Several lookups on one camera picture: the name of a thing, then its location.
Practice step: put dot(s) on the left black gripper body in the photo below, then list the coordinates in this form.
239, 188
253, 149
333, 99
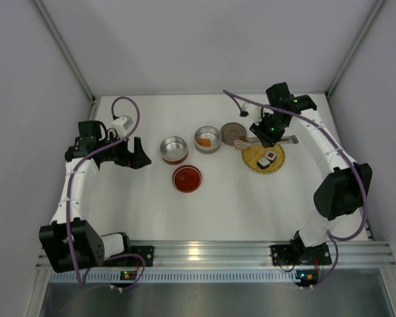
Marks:
129, 154

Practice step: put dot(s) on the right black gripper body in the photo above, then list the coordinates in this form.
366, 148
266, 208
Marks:
264, 135

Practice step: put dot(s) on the metal tongs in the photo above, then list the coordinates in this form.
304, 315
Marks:
254, 141

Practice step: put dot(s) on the sushi roll white centre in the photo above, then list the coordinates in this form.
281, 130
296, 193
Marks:
263, 163

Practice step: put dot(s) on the red-banded metal tin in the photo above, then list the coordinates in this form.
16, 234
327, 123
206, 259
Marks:
173, 150

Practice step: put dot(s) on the orange fried food piece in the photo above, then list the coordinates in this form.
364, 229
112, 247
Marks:
204, 142

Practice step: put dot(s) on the red round lid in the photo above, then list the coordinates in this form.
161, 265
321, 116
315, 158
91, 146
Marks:
187, 178

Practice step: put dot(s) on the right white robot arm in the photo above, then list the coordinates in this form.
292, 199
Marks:
345, 184

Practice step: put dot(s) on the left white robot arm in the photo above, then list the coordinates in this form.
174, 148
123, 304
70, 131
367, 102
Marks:
69, 241

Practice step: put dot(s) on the round bamboo plate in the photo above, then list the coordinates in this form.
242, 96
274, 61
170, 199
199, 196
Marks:
251, 155

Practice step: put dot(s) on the brown round lid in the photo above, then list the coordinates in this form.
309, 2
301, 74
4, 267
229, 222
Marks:
231, 132

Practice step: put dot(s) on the brown-banded metal tin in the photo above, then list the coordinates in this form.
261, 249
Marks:
211, 133

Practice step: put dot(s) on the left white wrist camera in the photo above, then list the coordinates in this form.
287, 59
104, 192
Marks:
122, 125

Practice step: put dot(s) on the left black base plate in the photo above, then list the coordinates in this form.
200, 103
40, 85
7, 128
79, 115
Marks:
146, 252

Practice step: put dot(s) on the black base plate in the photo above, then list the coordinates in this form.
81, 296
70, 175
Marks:
288, 255
146, 252

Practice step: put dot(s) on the slotted cable duct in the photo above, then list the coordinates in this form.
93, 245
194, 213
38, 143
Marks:
124, 276

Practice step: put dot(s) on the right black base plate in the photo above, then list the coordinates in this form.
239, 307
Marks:
288, 255

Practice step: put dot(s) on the aluminium mounting rail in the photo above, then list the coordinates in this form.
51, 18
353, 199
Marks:
257, 255

